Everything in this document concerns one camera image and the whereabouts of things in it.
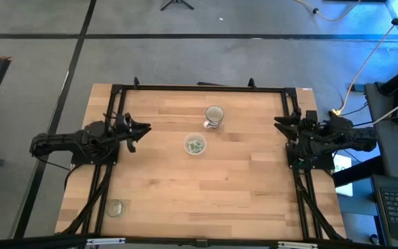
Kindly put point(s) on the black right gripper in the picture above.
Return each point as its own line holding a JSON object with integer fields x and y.
{"x": 307, "y": 128}

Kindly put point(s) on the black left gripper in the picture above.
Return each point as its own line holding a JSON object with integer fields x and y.
{"x": 121, "y": 129}

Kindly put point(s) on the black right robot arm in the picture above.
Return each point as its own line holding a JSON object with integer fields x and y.
{"x": 344, "y": 138}

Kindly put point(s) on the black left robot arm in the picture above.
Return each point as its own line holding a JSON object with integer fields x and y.
{"x": 57, "y": 141}

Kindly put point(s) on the clear plastic bowl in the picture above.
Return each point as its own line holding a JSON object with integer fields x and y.
{"x": 187, "y": 147}

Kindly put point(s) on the white paper sheet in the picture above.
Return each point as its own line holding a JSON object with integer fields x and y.
{"x": 344, "y": 166}

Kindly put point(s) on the blue white patterned mug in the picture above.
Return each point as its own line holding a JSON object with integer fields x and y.
{"x": 214, "y": 114}

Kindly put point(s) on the small clear plastic cup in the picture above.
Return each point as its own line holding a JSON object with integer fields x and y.
{"x": 115, "y": 208}

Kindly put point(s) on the grey side desk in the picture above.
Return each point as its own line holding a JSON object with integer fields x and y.
{"x": 392, "y": 162}

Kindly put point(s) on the black tripod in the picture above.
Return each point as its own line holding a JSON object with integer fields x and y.
{"x": 176, "y": 3}

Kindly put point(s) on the black horizontal bar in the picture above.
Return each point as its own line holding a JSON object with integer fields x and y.
{"x": 29, "y": 242}

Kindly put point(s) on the black frame clamp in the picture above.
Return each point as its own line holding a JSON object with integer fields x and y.
{"x": 136, "y": 82}
{"x": 251, "y": 83}

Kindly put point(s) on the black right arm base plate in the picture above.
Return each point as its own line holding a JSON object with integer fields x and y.
{"x": 318, "y": 164}

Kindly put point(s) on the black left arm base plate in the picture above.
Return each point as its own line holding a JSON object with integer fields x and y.
{"x": 95, "y": 159}

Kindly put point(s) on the black aluminium table frame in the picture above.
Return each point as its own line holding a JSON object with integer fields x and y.
{"x": 202, "y": 88}

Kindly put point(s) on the silver metal bracket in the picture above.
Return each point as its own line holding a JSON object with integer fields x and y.
{"x": 105, "y": 241}
{"x": 297, "y": 245}

